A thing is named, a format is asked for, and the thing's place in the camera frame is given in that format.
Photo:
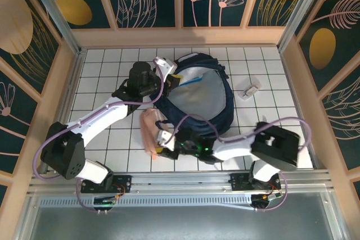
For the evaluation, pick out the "aluminium table side rail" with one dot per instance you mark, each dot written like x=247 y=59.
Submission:
x=63 y=110
x=301 y=110

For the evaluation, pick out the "navy blue student backpack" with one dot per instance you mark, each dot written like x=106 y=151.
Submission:
x=197 y=102

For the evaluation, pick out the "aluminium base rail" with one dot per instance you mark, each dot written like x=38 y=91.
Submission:
x=180 y=181

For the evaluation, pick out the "clear blue stationery pouch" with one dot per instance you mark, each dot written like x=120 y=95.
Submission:
x=194 y=81

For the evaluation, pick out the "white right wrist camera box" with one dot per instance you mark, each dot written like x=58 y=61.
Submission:
x=163 y=137

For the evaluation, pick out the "aluminium frame post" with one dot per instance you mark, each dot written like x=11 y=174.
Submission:
x=57 y=15
x=302 y=12

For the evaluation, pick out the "small white eraser box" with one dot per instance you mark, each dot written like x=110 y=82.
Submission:
x=249 y=91

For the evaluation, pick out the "grey metal sheet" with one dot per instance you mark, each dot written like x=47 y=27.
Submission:
x=180 y=223

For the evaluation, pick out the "black controller board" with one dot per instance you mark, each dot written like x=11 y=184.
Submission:
x=264 y=198
x=105 y=201

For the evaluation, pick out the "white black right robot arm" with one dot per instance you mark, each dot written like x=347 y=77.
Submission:
x=233 y=147

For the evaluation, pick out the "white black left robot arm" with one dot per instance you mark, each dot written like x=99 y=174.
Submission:
x=98 y=119

